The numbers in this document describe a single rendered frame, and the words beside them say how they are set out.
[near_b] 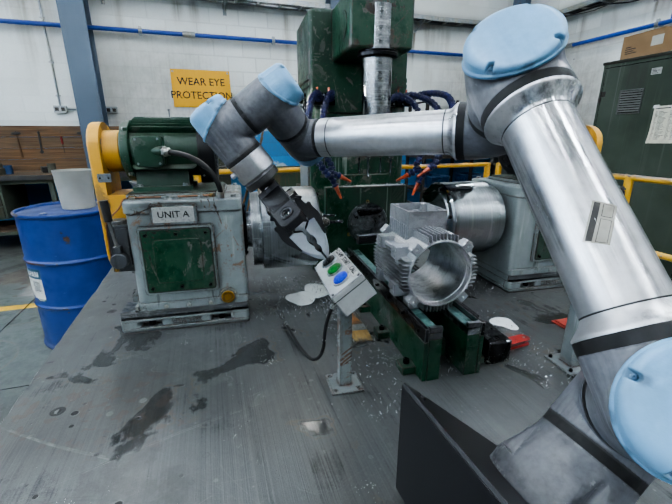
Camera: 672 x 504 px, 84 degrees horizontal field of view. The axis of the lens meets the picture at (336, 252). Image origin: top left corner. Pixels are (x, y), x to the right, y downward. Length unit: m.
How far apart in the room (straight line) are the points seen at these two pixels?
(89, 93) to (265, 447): 5.62
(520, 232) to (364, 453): 0.91
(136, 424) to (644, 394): 0.77
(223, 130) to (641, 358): 0.63
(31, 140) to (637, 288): 6.28
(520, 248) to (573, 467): 0.95
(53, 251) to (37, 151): 3.69
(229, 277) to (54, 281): 1.84
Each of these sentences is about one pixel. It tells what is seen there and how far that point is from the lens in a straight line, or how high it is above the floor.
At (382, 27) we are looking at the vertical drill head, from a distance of 1.26.
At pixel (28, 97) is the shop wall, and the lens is 6.57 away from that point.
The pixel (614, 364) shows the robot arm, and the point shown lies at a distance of 0.42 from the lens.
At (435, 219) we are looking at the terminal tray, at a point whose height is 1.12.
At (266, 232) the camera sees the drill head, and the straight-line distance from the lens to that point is 1.07.
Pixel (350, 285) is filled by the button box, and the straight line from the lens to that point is 0.66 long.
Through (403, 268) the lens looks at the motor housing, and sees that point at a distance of 0.85.
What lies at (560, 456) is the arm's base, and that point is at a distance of 0.54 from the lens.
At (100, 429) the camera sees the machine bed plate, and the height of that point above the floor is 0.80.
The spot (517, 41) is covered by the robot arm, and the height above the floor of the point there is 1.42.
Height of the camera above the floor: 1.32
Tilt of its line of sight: 17 degrees down
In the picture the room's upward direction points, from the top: straight up
